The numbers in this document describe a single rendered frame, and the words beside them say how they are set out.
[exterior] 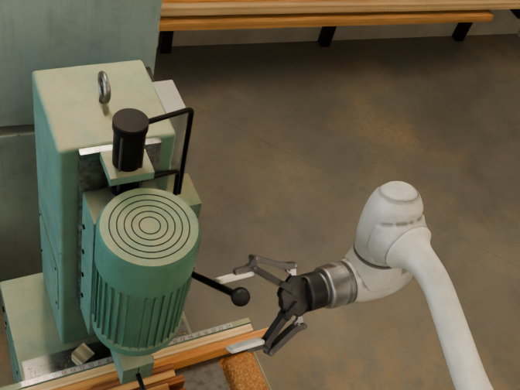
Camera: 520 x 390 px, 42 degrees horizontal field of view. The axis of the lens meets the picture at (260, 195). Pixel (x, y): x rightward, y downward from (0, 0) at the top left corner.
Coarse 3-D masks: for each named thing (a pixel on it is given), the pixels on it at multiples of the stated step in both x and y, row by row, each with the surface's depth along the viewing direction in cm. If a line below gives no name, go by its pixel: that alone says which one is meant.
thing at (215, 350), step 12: (240, 336) 167; (252, 336) 168; (204, 348) 163; (216, 348) 163; (168, 360) 159; (180, 360) 160; (192, 360) 162; (204, 360) 165; (84, 384) 151; (96, 384) 152
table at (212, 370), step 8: (240, 352) 169; (208, 360) 165; (216, 360) 166; (256, 360) 168; (184, 368) 163; (192, 368) 163; (200, 368) 164; (208, 368) 164; (216, 368) 164; (184, 376) 161; (192, 376) 162; (200, 376) 162; (208, 376) 163; (216, 376) 163; (224, 376) 164; (264, 376) 166; (184, 384) 160; (192, 384) 161; (200, 384) 161; (208, 384) 161; (216, 384) 162; (224, 384) 162
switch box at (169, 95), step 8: (168, 80) 140; (160, 88) 138; (168, 88) 139; (160, 96) 137; (168, 96) 137; (176, 96) 138; (168, 104) 136; (176, 104) 136; (184, 104) 137; (168, 112) 134; (176, 120) 136; (184, 120) 137; (176, 128) 138; (184, 128) 139; (176, 136) 140; (176, 144) 142; (176, 152) 144; (176, 160) 146
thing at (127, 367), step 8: (112, 352) 148; (120, 360) 143; (128, 360) 143; (136, 360) 143; (144, 360) 144; (152, 360) 144; (120, 368) 143; (128, 368) 142; (136, 368) 143; (144, 368) 144; (152, 368) 146; (120, 376) 145; (128, 376) 144; (144, 376) 147
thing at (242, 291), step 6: (192, 276) 142; (198, 276) 139; (204, 276) 137; (204, 282) 135; (210, 282) 132; (216, 282) 130; (216, 288) 129; (222, 288) 126; (228, 288) 125; (240, 288) 119; (228, 294) 124; (234, 294) 119; (240, 294) 118; (246, 294) 119; (234, 300) 119; (240, 300) 118; (246, 300) 119
